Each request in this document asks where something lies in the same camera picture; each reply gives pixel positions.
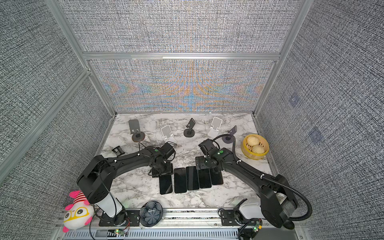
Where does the black phone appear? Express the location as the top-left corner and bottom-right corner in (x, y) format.
(174, 168), (187, 194)
(159, 175), (173, 195)
(198, 169), (212, 189)
(210, 168), (224, 186)
(186, 166), (200, 191)

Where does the purple round phone stand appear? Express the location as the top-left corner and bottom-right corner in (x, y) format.
(222, 126), (237, 144)

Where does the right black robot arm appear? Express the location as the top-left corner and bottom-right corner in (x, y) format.
(196, 139), (313, 228)

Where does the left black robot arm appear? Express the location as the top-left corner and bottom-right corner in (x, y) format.
(77, 142), (177, 226)

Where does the black round stand back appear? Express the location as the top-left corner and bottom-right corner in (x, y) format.
(184, 118), (196, 138)

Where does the white stand centre-left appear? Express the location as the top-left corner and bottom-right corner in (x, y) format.
(161, 125), (177, 145)

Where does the brown round phone stand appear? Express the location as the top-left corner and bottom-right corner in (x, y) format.
(129, 119), (146, 143)

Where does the white folding phone stand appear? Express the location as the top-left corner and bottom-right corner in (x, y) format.
(208, 117), (223, 139)

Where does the dark glass flower bowl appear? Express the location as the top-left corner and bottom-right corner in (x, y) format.
(139, 201), (164, 228)

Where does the small black clip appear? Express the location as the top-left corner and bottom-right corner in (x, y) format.
(112, 146), (125, 157)

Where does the yellow bamboo steamer basket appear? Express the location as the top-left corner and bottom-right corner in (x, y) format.
(241, 134), (270, 160)

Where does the pink white plush toy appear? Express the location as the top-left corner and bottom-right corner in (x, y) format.
(63, 190), (95, 233)

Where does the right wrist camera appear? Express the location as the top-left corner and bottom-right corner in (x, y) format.
(199, 139), (220, 157)

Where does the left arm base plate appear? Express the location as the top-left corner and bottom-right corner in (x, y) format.
(99, 210), (140, 227)

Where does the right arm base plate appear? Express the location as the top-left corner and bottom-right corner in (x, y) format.
(219, 209), (240, 227)

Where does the aluminium front rail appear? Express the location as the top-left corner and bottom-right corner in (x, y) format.
(53, 207), (310, 240)

